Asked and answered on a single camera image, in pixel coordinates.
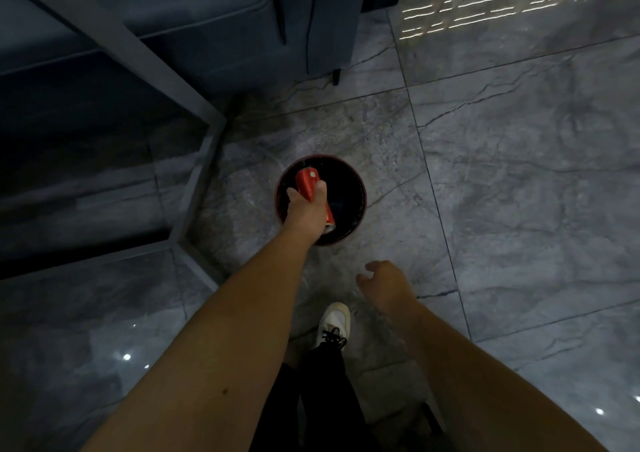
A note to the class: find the white sneaker with black laces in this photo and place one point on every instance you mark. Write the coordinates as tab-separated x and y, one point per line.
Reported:
332	325

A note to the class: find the person's left forearm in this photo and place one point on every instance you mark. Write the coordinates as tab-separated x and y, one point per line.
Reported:
210	346

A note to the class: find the person's left thumb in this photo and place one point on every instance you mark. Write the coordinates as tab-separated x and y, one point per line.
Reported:
292	196

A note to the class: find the person's right forearm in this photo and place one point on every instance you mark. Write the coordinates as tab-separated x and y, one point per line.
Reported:
492	381

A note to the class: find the red drink can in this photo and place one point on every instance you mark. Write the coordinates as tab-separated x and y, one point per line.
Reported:
311	192

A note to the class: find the round dark waste bin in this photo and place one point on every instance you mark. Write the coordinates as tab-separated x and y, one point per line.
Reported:
345	191

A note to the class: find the grey metal table frame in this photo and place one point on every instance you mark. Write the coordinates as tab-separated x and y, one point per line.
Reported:
150	116

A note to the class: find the person's right hand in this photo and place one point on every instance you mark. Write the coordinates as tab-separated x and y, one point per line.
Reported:
389	288

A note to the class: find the person's left hand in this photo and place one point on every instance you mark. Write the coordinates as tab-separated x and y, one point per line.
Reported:
304	215

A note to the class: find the black trousers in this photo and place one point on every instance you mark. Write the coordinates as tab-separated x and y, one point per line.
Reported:
320	401

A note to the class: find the person's right thumb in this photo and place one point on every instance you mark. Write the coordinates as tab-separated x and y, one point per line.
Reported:
364	282

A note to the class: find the grey-blue upholstered sofa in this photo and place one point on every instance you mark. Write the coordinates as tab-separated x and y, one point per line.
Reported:
200	21

